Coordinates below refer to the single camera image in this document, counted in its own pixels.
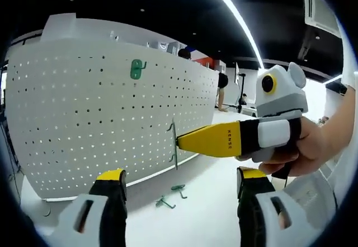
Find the white partition panel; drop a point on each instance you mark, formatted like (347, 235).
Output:
(58, 27)

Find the white storage shelf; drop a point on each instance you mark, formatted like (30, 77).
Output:
(163, 46)

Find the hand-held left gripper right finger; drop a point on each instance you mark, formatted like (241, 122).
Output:
(279, 202)

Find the person's right hand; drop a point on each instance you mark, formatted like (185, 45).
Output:
(310, 146)

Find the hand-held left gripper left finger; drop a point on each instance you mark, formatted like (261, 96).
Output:
(78, 219)

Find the linear ceiling light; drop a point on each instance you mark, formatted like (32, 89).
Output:
(230, 6)

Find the red box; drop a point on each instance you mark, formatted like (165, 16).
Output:
(204, 62)

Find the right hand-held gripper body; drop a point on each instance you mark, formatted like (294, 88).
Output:
(282, 98)

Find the ceiling air conditioner unit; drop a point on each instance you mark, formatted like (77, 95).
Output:
(319, 9)

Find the white perforated mounting plate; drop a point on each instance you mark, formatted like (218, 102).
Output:
(98, 123)

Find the green hook assembly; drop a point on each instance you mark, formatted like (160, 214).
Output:
(173, 130)
(179, 186)
(136, 70)
(161, 202)

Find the grey mesh office chair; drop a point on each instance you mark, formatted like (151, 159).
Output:
(313, 196)

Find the black tripod stand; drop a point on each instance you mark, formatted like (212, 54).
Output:
(241, 95)

